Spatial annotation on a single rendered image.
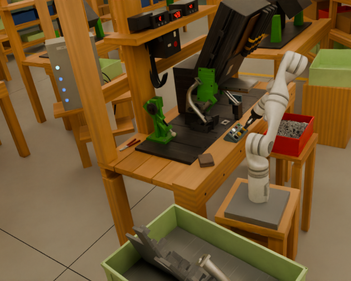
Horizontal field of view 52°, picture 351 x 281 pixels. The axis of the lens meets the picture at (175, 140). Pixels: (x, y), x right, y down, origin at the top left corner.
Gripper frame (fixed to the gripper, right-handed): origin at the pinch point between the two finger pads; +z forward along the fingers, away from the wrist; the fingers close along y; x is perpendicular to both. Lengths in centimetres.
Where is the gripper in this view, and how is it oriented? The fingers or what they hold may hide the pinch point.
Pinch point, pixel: (246, 126)
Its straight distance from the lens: 219.7
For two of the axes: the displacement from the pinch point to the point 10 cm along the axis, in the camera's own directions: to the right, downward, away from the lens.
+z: -3.7, 6.0, 7.1
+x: 7.4, 6.5, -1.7
